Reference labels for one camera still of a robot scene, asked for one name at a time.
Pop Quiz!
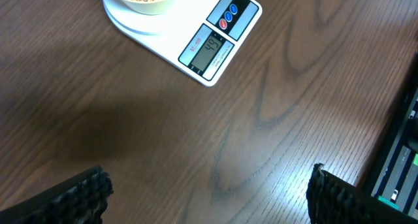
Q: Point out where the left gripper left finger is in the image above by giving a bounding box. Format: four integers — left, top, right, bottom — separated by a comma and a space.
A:
1, 166, 114, 224

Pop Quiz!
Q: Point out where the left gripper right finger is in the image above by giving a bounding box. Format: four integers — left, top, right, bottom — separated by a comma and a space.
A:
306, 163, 417, 224

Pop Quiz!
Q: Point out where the white digital kitchen scale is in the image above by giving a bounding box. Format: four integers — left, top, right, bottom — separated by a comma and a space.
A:
103, 0, 263, 87

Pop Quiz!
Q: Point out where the pale yellow bowl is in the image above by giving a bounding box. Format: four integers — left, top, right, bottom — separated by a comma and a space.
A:
120, 0, 177, 15

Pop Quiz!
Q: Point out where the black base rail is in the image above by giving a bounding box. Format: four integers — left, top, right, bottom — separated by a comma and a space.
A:
359, 54, 417, 219

